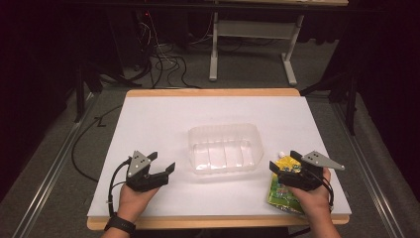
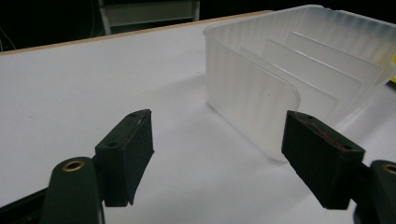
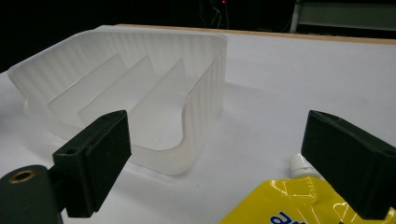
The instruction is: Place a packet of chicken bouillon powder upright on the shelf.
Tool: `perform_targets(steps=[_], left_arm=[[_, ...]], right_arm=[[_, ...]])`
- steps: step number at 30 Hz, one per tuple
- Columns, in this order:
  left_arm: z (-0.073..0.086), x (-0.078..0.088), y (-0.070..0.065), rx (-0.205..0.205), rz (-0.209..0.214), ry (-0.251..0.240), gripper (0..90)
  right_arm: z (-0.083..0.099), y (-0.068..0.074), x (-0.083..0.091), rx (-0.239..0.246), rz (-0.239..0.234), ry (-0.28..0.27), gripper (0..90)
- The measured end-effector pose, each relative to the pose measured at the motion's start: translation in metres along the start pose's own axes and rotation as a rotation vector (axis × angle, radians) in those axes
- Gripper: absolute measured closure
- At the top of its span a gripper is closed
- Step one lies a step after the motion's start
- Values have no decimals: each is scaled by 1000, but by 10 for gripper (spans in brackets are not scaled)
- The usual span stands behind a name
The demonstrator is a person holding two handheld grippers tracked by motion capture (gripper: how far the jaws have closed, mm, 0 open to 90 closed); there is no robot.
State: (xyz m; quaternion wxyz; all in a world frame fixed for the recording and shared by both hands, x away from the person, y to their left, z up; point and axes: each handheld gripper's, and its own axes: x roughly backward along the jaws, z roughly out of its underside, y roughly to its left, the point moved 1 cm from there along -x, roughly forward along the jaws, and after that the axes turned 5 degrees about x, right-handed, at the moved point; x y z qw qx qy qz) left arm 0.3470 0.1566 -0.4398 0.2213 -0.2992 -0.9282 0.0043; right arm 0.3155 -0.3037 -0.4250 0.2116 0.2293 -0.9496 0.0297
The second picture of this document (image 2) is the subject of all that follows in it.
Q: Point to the yellow object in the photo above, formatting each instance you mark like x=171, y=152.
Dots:
x=393, y=62

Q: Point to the translucent plastic divided container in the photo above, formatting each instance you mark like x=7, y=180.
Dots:
x=264, y=77

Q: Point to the grey chair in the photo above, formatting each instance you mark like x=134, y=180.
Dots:
x=149, y=12

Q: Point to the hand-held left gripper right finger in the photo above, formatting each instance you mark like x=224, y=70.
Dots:
x=320, y=161

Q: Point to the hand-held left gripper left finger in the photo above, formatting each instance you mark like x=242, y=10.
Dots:
x=124, y=155

